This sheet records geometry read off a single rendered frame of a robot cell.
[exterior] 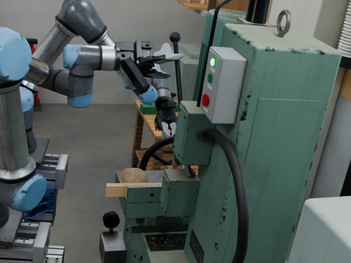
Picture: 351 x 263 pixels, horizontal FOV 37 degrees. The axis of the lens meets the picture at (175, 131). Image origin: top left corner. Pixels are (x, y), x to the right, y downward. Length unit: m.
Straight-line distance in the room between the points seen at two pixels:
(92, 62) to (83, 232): 1.65
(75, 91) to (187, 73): 2.38
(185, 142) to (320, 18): 1.84
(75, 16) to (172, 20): 2.85
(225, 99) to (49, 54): 1.06
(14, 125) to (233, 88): 0.57
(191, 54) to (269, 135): 2.82
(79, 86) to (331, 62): 0.75
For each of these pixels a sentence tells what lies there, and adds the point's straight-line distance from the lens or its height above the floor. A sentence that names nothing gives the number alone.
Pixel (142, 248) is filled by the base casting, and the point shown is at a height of 0.77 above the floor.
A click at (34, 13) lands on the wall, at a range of 4.54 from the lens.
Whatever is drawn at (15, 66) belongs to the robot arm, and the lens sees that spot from 1.30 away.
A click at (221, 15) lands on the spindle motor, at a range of 1.54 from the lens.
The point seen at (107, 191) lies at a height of 0.92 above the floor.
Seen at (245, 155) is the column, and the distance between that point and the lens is 1.27.
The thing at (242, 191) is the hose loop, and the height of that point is 1.23.
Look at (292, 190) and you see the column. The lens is 1.38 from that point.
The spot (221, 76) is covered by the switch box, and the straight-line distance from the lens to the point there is 1.19.
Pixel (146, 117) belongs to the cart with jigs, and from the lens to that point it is 3.29.
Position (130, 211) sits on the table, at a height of 0.87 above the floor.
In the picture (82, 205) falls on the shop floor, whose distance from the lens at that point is 3.32.
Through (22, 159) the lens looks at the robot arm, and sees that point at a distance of 1.47.
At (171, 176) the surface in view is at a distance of 1.48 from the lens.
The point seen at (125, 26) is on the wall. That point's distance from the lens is 4.69.
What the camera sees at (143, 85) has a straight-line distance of 1.59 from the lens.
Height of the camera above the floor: 1.78
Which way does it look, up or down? 24 degrees down
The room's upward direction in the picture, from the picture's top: 9 degrees clockwise
